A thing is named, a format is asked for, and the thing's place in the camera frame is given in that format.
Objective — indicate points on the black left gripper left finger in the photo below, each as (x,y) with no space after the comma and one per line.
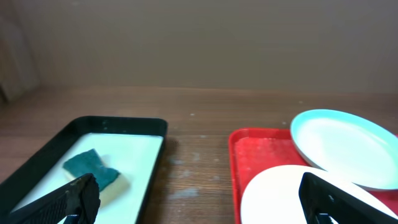
(75,202)

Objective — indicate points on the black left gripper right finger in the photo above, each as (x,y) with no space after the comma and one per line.
(324,203)

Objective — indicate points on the green and yellow sponge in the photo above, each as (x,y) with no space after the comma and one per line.
(111,182)

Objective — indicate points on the white plate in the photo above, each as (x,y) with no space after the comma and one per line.
(272,196)

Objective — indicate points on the light blue plate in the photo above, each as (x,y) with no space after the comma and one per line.
(347,145)

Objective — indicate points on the black water tray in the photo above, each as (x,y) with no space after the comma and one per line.
(132,146)

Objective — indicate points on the red plastic tray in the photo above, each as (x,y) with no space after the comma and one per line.
(253,150)

